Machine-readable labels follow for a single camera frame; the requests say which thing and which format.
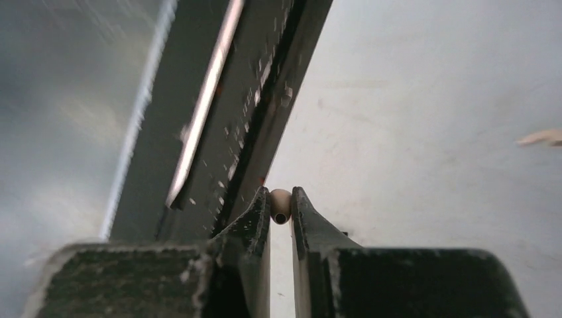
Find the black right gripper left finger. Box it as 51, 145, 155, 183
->
23, 187, 270, 317

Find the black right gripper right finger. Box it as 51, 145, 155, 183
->
291, 187, 529, 318

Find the pink earbud with blue light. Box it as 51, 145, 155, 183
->
516, 129, 561, 146

